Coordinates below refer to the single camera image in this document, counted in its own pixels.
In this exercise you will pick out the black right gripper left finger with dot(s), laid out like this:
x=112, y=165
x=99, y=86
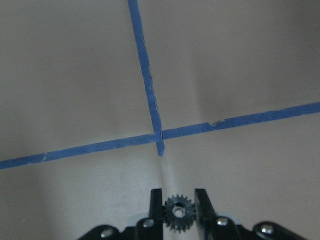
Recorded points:
x=151, y=227

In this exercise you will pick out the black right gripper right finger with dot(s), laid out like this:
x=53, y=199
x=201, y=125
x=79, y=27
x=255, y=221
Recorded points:
x=210, y=226

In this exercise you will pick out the black bearing gear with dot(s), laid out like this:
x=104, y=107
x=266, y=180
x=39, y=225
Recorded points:
x=179, y=213

